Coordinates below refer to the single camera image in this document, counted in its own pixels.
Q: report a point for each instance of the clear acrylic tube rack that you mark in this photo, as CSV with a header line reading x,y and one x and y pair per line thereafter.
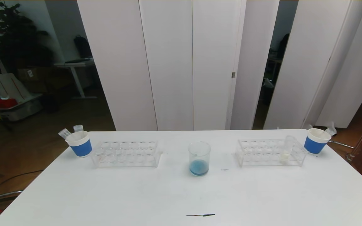
x,y
259,153
127,155

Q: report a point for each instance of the clear plastic beaker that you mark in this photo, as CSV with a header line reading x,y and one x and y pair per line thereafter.
x,y
199,168

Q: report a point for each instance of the test tube with red liquid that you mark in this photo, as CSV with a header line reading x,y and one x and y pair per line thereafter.
x,y
64,133

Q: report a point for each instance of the white folding screen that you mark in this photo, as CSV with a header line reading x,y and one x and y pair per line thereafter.
x,y
168,62
309,62

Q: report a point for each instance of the test tube with yellowish liquid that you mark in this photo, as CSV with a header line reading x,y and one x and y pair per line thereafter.
x,y
287,155

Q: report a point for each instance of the green potted plant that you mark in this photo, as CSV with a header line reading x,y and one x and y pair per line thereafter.
x,y
14,31

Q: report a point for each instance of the clear conical test tube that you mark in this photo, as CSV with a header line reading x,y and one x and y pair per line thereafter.
x,y
329,128

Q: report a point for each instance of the white machine base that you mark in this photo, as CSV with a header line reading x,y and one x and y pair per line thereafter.
x,y
20,109

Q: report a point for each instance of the black backpack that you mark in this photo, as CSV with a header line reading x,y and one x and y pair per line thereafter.
x,y
82,46

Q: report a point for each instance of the blue white paper cup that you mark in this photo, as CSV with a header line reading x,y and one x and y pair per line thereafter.
x,y
81,147
314,145

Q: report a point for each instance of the brown cardboard box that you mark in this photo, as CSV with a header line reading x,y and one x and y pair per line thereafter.
x,y
31,78

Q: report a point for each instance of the test tube with blue liquid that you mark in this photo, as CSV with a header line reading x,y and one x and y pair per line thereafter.
x,y
78,128

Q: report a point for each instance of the metal chair base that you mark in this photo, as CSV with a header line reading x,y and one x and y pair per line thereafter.
x,y
5,194

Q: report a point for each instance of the white desk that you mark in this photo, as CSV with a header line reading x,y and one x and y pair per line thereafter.
x,y
74,62

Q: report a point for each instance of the dark office chair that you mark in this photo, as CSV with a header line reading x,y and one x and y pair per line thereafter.
x,y
284,44

